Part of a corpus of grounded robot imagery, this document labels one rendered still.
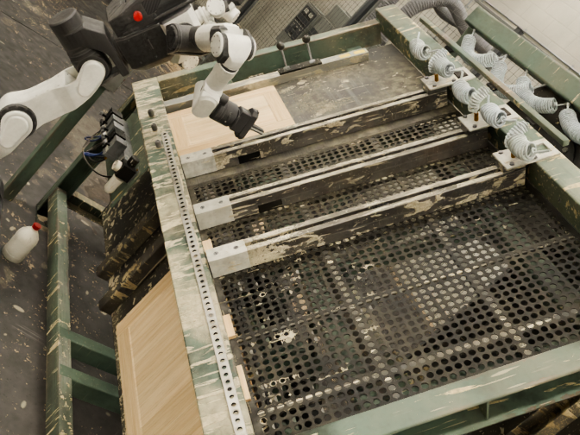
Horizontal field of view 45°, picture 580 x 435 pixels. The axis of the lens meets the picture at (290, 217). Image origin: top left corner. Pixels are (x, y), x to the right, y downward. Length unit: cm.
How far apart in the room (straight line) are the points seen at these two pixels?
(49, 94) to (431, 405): 179
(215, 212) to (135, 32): 72
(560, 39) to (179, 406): 700
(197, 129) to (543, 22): 635
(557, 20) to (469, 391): 726
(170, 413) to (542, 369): 119
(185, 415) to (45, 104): 127
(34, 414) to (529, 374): 173
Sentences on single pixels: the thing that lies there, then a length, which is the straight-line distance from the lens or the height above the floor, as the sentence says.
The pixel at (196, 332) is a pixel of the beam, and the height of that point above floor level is 84.
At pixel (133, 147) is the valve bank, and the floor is 75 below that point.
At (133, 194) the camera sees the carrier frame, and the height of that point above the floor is 44.
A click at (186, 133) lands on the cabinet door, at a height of 94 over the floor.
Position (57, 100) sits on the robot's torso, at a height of 77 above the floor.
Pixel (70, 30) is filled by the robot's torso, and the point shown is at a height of 103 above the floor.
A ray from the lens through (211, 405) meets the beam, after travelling 186.
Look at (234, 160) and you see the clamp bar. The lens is 272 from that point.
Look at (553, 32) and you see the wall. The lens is 872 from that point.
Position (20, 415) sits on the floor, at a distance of 274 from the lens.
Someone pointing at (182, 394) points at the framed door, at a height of 53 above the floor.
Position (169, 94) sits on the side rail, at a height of 89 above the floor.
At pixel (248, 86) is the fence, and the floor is 120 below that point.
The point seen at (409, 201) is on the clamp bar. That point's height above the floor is 147.
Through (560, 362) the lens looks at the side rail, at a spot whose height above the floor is 153.
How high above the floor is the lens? 178
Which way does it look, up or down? 16 degrees down
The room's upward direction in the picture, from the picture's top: 45 degrees clockwise
